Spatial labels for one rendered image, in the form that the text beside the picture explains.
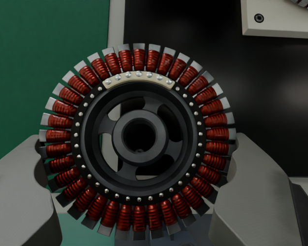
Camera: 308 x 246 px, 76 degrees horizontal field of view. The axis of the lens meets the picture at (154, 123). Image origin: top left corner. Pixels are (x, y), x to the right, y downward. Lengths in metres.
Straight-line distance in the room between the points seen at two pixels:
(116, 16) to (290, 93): 0.21
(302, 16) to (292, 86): 0.07
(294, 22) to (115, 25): 0.19
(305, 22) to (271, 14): 0.04
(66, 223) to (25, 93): 0.86
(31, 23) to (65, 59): 0.06
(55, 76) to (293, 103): 0.25
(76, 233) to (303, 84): 0.99
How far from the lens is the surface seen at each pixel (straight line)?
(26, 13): 0.29
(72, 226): 1.06
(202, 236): 1.05
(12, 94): 0.25
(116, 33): 0.25
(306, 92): 0.26
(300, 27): 0.27
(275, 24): 0.25
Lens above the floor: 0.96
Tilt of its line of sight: 81 degrees down
